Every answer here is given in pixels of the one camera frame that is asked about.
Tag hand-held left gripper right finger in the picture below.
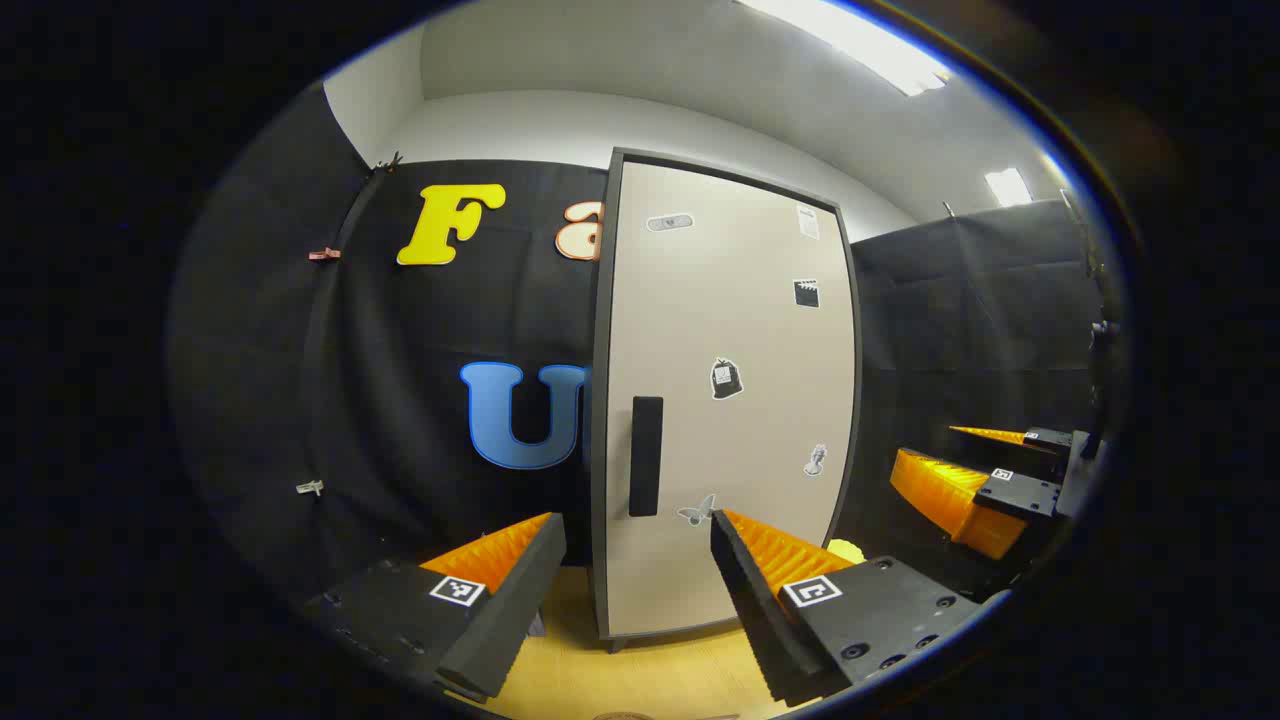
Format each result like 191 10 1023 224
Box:
710 508 986 709

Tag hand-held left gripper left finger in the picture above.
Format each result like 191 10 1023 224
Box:
300 512 568 701

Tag beige cabinet door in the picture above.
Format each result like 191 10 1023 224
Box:
603 158 859 639

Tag grey cabinet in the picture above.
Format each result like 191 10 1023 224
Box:
588 146 865 653

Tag small ceiling light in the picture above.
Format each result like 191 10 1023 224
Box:
984 166 1034 209

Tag long ceiling light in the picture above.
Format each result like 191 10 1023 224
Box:
738 0 953 98

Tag black door handle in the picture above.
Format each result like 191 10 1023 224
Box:
629 396 664 518

